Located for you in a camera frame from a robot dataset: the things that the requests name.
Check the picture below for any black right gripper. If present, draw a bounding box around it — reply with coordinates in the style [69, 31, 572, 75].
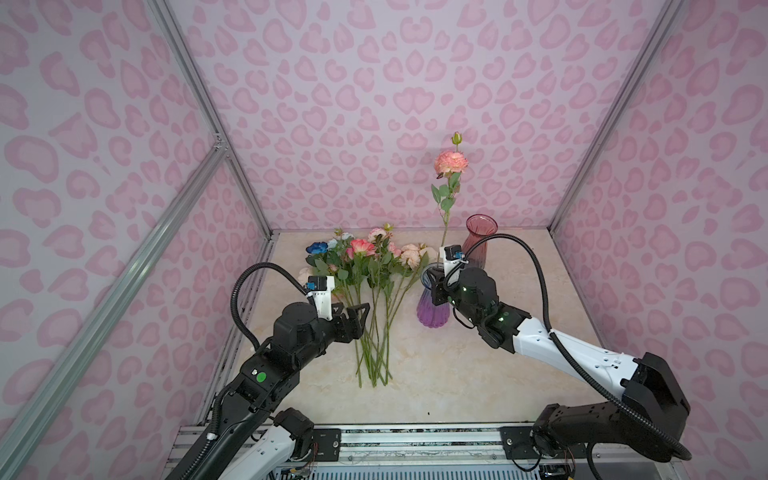
[424, 266, 485, 326]

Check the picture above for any pink rose stem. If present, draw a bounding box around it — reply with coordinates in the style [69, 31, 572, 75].
[431, 131, 469, 246]

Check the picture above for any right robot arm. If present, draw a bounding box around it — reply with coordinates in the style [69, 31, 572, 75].
[427, 268, 693, 463]

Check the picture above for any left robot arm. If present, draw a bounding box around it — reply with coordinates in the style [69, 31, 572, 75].
[169, 302, 370, 479]

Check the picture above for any purple blue glass vase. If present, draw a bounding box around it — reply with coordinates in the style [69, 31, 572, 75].
[416, 263, 450, 329]

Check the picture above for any red grey glass vase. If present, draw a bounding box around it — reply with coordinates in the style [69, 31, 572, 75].
[462, 214, 498, 269]

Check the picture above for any flower bunch on table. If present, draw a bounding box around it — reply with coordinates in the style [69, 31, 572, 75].
[306, 224, 437, 387]

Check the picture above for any blue flower stem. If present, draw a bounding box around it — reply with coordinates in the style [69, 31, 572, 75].
[306, 242, 329, 261]

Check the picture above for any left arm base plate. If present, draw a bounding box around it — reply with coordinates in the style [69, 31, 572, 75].
[311, 428, 342, 463]

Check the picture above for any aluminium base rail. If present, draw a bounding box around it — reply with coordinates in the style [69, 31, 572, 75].
[160, 422, 688, 480]

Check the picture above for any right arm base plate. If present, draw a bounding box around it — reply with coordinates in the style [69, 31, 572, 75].
[499, 426, 539, 461]

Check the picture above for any right black cable conduit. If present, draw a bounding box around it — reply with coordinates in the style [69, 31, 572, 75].
[443, 233, 693, 462]

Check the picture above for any aluminium frame post left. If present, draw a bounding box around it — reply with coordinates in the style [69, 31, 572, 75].
[146, 0, 273, 239]

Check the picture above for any aluminium frame post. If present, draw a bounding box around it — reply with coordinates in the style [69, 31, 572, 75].
[146, 0, 273, 239]
[547, 0, 688, 236]

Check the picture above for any aluminium frame post right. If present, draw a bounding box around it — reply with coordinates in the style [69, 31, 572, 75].
[547, 0, 688, 236]

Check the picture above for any aluminium diagonal frame bar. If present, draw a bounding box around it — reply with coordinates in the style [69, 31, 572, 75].
[1, 145, 227, 479]

